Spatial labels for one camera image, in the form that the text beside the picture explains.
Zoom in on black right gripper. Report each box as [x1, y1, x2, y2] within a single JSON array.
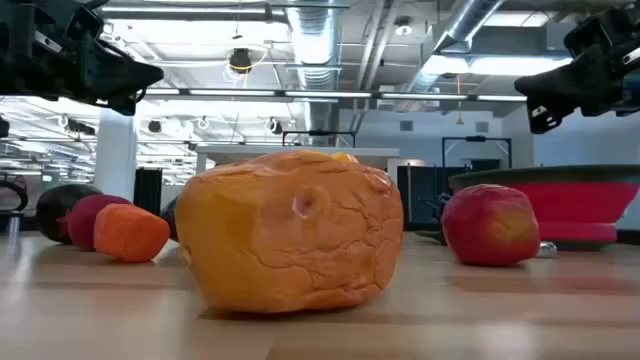
[[513, 4, 640, 136]]

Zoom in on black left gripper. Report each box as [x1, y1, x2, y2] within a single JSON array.
[[0, 0, 165, 117]]

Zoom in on red collapsible bowl grey rim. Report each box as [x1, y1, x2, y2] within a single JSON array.
[[448, 164, 640, 251]]

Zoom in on small red round fruit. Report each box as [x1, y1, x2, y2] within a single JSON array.
[[67, 194, 134, 251]]

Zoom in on black round fruit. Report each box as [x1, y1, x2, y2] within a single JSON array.
[[34, 183, 104, 245]]

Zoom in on small orange tangerine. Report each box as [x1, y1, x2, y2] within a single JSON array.
[[93, 202, 172, 264]]

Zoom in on red yellow apple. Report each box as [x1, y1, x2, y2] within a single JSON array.
[[441, 183, 542, 267]]

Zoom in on orange bell pepper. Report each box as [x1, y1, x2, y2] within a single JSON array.
[[173, 149, 405, 315]]

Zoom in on white building column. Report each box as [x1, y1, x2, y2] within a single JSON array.
[[93, 107, 139, 204]]

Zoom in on black tall cabinet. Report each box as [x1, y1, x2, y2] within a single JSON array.
[[133, 167, 164, 216]]

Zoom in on black round ceiling device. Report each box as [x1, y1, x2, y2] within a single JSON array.
[[228, 47, 254, 75]]

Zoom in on black tool with silver cap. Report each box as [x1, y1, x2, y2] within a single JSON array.
[[414, 228, 559, 260]]

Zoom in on black partition cabinets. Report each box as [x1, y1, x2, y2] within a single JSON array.
[[397, 164, 451, 232]]

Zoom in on black metal gantry frame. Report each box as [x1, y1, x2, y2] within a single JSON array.
[[441, 135, 514, 174]]

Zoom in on black cable ring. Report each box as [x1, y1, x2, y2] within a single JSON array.
[[0, 178, 30, 214]]

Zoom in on silver metal post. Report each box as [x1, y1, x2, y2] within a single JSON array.
[[5, 209, 22, 240]]

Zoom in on silver ribbed ventilation duct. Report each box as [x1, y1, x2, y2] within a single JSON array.
[[284, 4, 341, 134]]

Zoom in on black low gantry frame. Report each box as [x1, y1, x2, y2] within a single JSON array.
[[282, 129, 357, 149]]

